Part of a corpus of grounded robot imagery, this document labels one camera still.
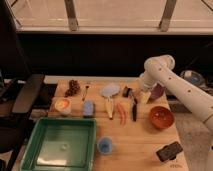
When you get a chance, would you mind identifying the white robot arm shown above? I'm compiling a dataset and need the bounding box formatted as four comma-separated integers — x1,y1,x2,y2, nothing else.
138,55,213,134

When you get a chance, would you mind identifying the orange filled white cup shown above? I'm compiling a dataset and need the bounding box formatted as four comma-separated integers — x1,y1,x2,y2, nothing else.
54,98,71,115

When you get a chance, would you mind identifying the blue bowl on side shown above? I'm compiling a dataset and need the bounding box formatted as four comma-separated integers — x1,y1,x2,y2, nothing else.
180,70,205,87

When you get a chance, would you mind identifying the yellow banana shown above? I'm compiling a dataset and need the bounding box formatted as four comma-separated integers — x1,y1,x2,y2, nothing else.
105,97,114,119

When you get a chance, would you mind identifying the blue plastic cup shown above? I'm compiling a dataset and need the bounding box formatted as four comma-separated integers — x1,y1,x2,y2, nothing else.
97,137,113,155

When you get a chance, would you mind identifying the green plastic bin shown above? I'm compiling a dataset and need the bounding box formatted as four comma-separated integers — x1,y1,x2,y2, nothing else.
20,118,96,171

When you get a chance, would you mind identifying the blue sponge block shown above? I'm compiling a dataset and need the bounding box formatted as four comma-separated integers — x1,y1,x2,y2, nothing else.
83,101,94,117

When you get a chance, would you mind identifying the red bowl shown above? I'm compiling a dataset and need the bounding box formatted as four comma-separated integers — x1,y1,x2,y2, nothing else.
149,106,174,129

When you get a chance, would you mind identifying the black chair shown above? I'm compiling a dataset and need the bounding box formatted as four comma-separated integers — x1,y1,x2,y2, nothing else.
0,74,44,171

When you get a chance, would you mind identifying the brown grape bunch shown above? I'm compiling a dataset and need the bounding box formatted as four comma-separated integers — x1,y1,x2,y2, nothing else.
65,80,80,97

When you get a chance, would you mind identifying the purple bowl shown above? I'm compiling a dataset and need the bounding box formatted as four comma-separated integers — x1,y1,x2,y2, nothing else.
150,84,165,100

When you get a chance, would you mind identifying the black rectangular block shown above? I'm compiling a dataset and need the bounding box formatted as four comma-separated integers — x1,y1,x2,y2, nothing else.
156,141,183,162

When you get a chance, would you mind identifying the small dark spoon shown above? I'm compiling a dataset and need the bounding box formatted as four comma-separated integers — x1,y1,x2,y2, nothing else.
82,85,90,101

